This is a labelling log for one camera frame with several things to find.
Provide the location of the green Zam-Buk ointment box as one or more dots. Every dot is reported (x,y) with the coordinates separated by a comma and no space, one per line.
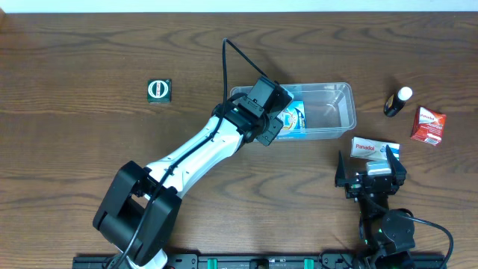
(159,91)

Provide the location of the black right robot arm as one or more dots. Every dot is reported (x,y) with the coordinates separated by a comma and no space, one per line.
(388,233)

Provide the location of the red Panadol box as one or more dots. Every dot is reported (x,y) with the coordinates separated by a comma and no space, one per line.
(428,126)

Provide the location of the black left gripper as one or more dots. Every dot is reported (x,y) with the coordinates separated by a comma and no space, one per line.
(275,127)

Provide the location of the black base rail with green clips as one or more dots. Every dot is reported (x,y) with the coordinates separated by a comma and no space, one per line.
(327,260)

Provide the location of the white Panadol box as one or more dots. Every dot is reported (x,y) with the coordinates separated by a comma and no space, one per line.
(372,149)

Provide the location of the dark bottle with white cap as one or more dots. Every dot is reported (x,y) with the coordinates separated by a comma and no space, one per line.
(397,101)

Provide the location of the clear plastic container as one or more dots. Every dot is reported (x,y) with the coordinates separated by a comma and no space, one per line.
(329,108)

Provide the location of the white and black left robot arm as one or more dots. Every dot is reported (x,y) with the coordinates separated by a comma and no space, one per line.
(140,208)

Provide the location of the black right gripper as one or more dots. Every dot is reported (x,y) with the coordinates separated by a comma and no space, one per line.
(370,181)

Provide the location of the blue fever patch box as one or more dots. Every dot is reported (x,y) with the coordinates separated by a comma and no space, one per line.
(294,124)

